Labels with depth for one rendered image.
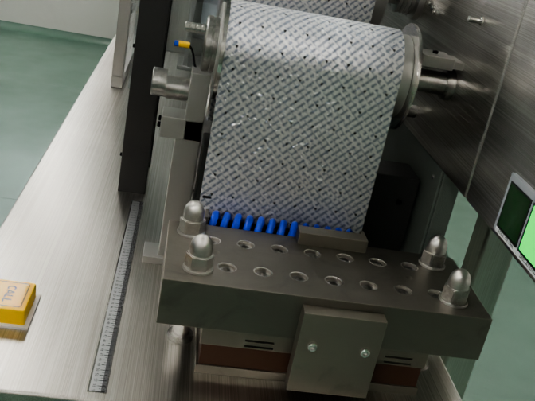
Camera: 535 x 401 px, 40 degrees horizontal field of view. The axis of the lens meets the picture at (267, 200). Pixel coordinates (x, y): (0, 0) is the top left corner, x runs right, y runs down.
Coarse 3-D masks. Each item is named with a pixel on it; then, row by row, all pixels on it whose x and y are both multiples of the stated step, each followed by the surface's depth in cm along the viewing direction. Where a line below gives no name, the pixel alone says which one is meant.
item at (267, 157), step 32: (224, 96) 95; (256, 96) 96; (224, 128) 97; (256, 128) 97; (288, 128) 98; (320, 128) 98; (352, 128) 98; (384, 128) 99; (224, 160) 99; (256, 160) 99; (288, 160) 100; (320, 160) 100; (352, 160) 100; (224, 192) 101; (256, 192) 101; (288, 192) 101; (320, 192) 102; (352, 192) 102; (288, 224) 103; (320, 224) 104; (352, 224) 104
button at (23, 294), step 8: (0, 280) 96; (8, 280) 96; (0, 288) 94; (8, 288) 94; (16, 288) 95; (24, 288) 95; (32, 288) 96; (0, 296) 92; (8, 296) 93; (16, 296) 93; (24, 296) 93; (32, 296) 95; (0, 304) 91; (8, 304) 91; (16, 304) 92; (24, 304) 92; (32, 304) 96; (0, 312) 90; (8, 312) 91; (16, 312) 91; (24, 312) 91; (0, 320) 91; (8, 320) 91; (16, 320) 91; (24, 320) 91
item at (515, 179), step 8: (512, 176) 80; (520, 184) 78; (528, 184) 77; (528, 192) 76; (504, 200) 81; (528, 208) 76; (528, 216) 75; (496, 224) 82; (504, 232) 80; (520, 232) 76; (504, 240) 80; (520, 240) 76; (512, 248) 78; (520, 256) 76; (528, 264) 74
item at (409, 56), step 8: (224, 8) 95; (224, 16) 94; (408, 40) 99; (408, 48) 98; (216, 56) 95; (408, 56) 97; (216, 64) 94; (408, 64) 97; (216, 72) 95; (408, 72) 97; (408, 80) 97; (400, 88) 97; (408, 88) 97; (400, 96) 98; (400, 104) 99; (392, 112) 101
